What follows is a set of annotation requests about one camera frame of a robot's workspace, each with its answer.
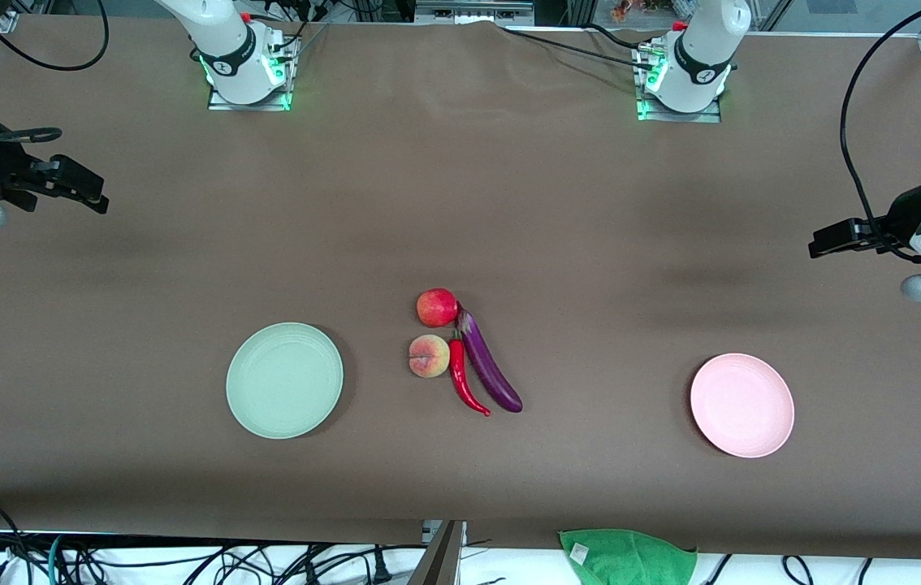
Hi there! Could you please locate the red chili pepper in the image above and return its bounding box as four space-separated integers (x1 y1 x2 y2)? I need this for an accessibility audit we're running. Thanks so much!
448 327 492 418

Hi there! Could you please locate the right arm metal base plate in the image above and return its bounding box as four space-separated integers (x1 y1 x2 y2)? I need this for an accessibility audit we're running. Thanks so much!
207 37 299 112

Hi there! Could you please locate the brown table cover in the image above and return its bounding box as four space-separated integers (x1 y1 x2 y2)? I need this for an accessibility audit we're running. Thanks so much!
0 12 921 561

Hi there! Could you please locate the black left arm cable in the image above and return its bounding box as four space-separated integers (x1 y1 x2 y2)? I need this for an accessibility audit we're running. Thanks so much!
838 0 921 262

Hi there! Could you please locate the red pomegranate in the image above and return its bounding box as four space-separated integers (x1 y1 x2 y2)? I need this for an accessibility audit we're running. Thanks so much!
416 288 460 329

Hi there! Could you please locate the green cloth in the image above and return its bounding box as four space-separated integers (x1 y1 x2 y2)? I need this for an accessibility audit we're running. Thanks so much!
558 528 698 585

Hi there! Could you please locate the light green plate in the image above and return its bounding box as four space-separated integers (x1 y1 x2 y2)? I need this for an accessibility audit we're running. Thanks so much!
226 323 344 440

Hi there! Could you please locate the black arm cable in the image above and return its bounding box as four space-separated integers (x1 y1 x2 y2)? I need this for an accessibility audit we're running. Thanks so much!
0 0 110 151
838 0 921 262

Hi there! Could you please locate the pink plate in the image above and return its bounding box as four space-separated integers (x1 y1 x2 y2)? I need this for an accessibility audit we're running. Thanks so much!
690 353 796 459

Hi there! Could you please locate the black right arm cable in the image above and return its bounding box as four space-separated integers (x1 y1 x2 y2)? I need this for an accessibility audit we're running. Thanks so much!
0 0 110 151

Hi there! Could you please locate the grey metal post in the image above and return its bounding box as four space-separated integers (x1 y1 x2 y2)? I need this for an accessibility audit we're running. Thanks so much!
408 520 465 585

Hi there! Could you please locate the pink yellow peach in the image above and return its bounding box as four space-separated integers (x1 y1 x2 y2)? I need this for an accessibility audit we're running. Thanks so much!
408 334 452 379

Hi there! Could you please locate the grey equipment box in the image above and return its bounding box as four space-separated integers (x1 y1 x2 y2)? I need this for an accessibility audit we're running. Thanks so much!
414 0 536 25

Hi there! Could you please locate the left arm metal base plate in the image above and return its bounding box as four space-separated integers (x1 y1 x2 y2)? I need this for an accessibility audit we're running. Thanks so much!
635 45 723 124

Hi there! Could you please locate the purple eggplant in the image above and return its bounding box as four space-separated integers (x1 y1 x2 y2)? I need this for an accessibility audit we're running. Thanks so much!
455 305 524 414

